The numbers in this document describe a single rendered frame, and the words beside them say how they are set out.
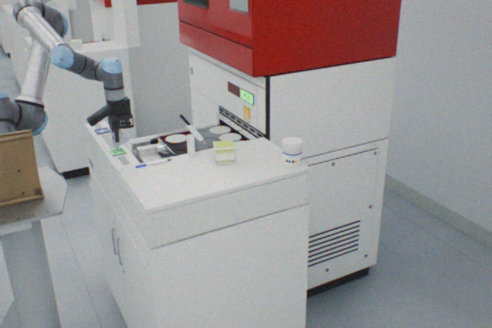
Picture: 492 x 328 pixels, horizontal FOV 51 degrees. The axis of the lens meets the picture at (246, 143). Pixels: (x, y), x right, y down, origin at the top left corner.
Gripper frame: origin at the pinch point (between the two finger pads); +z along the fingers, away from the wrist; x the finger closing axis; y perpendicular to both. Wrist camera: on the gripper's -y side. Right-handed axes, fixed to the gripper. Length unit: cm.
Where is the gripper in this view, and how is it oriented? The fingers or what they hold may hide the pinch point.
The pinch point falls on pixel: (115, 148)
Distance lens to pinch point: 207.6
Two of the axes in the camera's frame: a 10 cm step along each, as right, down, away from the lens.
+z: 0.1, 9.2, 3.9
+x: -4.7, -3.4, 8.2
